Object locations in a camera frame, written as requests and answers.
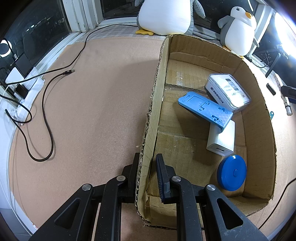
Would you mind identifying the thin black cord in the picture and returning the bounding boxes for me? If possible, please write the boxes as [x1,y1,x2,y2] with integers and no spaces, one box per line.
[254,176,296,232]

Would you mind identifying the white power strip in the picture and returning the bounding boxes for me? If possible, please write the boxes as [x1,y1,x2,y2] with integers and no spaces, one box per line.
[15,67,45,126]

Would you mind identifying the ring light cable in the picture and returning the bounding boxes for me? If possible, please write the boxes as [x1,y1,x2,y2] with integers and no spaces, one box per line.
[245,46,272,68]

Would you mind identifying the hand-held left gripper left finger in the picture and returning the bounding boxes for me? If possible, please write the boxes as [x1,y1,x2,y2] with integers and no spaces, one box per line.
[29,152,140,241]

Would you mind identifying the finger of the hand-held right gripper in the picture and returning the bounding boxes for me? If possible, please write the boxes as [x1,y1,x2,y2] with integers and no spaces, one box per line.
[281,85,296,104]

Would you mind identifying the white USB charger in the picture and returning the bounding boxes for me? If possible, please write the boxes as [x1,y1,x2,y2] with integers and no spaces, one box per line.
[206,120,236,155]

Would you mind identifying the small penguin plush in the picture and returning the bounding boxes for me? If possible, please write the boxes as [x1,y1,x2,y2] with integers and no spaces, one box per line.
[217,6,260,56]

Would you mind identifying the large penguin plush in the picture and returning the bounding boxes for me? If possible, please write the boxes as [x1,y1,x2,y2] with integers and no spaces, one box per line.
[135,0,206,36]

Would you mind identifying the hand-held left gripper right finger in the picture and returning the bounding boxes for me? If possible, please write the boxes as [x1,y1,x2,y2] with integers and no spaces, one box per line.
[155,153,269,241]

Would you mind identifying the black USB cable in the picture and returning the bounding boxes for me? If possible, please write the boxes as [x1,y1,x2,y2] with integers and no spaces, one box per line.
[5,68,75,162]

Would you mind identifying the round blue tape measure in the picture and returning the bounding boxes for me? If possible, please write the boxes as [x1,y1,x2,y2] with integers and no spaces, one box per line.
[217,155,247,192]

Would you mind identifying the white case with clear lid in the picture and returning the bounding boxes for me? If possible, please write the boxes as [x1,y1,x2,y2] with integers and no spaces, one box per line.
[204,73,252,114]

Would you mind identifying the light blue phone stand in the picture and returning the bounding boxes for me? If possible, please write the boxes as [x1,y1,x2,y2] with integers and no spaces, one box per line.
[178,91,233,133]

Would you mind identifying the white plugged-in adapter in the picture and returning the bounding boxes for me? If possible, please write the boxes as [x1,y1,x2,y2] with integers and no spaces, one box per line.
[5,67,25,85]

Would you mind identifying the cardboard box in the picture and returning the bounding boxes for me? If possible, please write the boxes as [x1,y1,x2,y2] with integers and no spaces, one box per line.
[135,35,277,230]

